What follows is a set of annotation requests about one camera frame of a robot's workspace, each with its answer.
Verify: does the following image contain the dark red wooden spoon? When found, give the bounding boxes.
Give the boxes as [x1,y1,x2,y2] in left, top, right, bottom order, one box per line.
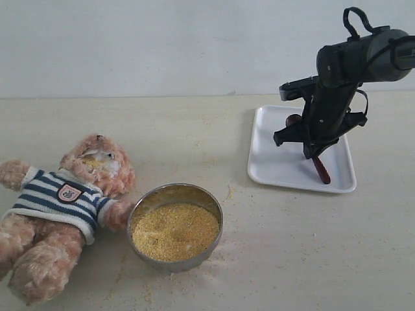
[285,114,331,185]

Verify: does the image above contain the tan teddy bear striped sweater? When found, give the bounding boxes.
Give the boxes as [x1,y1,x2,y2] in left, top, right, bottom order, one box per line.
[1,134,136,305]

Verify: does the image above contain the steel bowl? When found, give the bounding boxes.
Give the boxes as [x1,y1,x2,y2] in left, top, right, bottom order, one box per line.
[126,183,224,273]

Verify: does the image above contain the white plastic tray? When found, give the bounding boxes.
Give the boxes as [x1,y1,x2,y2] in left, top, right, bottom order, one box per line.
[247,105,357,194]

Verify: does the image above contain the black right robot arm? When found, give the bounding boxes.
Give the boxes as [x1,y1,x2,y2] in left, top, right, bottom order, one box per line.
[273,29,414,159]

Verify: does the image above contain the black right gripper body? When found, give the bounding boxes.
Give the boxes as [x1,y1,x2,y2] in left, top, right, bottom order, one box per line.
[306,79,367,143]

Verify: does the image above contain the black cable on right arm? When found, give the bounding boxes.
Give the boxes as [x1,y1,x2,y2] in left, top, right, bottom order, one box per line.
[348,36,415,114]

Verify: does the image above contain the black flat ribbon cable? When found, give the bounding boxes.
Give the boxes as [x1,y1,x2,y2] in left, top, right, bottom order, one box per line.
[342,6,390,41]

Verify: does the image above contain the yellow millet grains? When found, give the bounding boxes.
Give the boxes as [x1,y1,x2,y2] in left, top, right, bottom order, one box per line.
[132,203,220,262]

